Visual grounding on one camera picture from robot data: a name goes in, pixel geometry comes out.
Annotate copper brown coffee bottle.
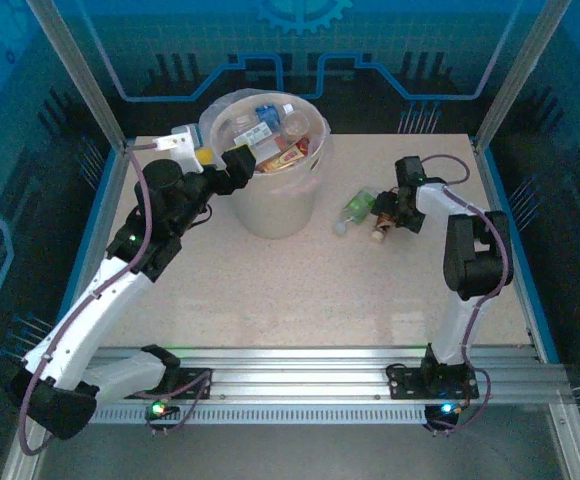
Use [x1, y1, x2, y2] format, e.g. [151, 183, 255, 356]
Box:
[369, 212, 396, 244]

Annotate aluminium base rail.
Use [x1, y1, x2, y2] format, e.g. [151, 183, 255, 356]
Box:
[87, 344, 571, 401]

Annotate aluminium lower frame rail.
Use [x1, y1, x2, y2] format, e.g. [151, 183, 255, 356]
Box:
[2, 439, 46, 480]
[549, 402, 580, 480]

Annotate clear plastic bin liner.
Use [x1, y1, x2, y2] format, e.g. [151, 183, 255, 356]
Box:
[198, 88, 334, 201]

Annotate red gold label bottle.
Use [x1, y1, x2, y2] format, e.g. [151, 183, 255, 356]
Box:
[257, 139, 316, 174]

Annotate slotted grey cable duct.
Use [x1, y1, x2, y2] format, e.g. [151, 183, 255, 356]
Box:
[92, 404, 556, 426]

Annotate green white label bottle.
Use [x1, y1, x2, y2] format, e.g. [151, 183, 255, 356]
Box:
[237, 124, 272, 147]

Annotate small LED circuit board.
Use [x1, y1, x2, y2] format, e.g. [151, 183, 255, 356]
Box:
[425, 402, 464, 424]
[144, 398, 181, 421]

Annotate green label clear bottle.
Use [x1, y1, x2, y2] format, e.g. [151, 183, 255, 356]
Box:
[332, 187, 377, 237]

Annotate white plastic bin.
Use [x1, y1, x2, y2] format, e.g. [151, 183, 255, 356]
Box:
[208, 89, 332, 240]

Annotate aluminium frame post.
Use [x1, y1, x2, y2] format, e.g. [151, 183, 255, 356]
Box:
[472, 0, 575, 154]
[24, 0, 131, 154]

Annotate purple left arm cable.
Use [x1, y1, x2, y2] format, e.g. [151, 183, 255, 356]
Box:
[17, 141, 214, 457]

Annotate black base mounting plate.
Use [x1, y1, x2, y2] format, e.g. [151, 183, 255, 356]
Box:
[386, 366, 480, 401]
[162, 367, 214, 401]

